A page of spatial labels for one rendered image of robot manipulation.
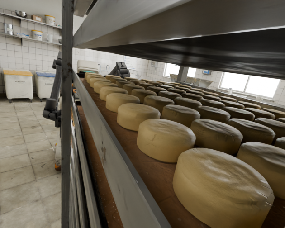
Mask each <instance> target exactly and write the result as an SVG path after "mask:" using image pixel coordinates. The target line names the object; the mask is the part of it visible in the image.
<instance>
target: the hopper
mask: <svg viewBox="0 0 285 228"><path fill-rule="evenodd" d="M169 75H170V78H171V81H172V82H174V83H175V82H176V80H177V76H178V74H172V73H169ZM212 82H214V81H210V80H206V79H200V78H196V77H191V76H187V79H186V83H188V84H192V85H195V86H200V87H203V88H208V87H209V86H210V85H211V84H212Z"/></svg>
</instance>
